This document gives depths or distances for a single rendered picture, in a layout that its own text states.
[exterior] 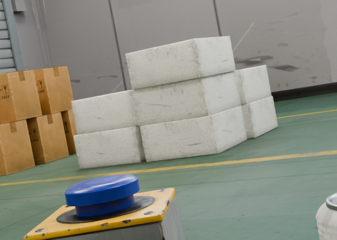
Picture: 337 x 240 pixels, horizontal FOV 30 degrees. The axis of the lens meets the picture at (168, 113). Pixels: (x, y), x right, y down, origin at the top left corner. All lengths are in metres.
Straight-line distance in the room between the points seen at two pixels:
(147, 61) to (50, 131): 1.30
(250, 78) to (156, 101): 0.60
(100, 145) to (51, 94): 1.06
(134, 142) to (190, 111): 0.36
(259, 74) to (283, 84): 2.40
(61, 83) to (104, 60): 2.55
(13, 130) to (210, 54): 1.44
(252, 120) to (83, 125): 0.87
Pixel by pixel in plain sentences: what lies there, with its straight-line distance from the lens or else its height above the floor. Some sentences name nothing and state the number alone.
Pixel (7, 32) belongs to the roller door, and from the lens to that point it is 6.87.
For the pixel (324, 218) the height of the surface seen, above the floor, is 0.25.
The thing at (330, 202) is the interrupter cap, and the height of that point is 0.25.
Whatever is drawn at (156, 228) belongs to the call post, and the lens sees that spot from 0.31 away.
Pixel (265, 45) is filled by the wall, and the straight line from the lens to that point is 5.92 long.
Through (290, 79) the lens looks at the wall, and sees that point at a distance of 5.86.
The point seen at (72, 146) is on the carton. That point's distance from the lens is 4.34.
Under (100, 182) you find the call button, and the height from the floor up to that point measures 0.33.
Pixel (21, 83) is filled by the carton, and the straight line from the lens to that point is 4.00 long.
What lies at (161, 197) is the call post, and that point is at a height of 0.31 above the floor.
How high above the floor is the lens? 0.38
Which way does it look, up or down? 3 degrees down
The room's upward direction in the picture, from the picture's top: 11 degrees counter-clockwise
